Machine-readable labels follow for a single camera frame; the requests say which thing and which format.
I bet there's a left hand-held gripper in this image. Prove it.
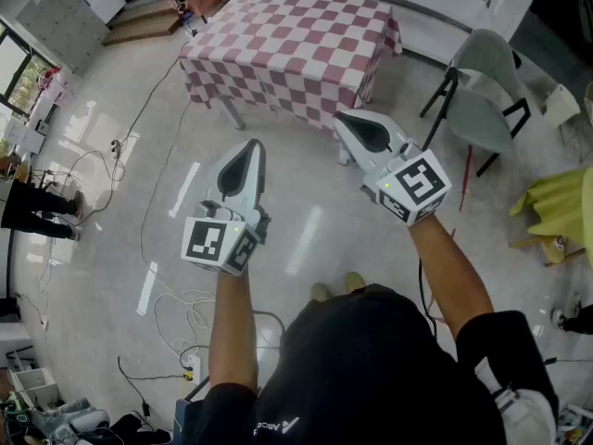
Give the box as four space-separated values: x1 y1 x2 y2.
181 138 272 277

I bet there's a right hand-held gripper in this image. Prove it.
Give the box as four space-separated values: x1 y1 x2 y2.
333 109 453 227

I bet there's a pink and white checkered cloth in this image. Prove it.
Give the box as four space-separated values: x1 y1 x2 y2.
178 0 403 134

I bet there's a person's left forearm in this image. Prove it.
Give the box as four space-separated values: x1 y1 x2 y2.
208 266 259 393

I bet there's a person's right forearm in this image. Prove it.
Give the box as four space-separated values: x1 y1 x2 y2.
407 213 495 340

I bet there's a grey chair with black legs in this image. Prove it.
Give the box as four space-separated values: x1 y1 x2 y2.
419 29 532 178

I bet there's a wooden platform step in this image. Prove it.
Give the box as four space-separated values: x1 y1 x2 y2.
101 0 187 48

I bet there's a yellow-green cloth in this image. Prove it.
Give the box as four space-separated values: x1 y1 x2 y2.
509 166 593 268

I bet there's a white power strip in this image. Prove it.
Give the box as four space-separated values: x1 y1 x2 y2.
183 353 204 386

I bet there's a white side desk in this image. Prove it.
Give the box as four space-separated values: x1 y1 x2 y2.
0 75 71 158

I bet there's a person's black t-shirt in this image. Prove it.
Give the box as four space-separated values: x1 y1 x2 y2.
173 284 561 445

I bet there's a grey locker cabinet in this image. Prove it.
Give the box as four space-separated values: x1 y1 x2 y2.
15 0 111 76

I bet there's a window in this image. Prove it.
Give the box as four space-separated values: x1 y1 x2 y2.
0 19 57 121

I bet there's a black bag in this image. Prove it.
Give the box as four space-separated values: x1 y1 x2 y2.
107 413 173 445

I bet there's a white storage box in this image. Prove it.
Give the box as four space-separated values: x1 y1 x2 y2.
7 365 60 408

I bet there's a pile of clothes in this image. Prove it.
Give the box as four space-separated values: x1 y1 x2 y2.
25 396 112 445

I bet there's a white waist pouch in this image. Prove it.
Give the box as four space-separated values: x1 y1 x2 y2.
475 358 558 445

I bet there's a long black floor cable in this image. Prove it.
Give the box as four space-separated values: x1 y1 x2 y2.
69 39 192 227

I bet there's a white cable tangle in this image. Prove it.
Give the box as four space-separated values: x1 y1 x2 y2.
151 288 220 359

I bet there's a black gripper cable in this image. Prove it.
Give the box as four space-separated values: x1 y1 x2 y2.
417 258 440 338

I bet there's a black cable with adapter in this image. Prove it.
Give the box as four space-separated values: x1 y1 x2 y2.
116 354 198 419

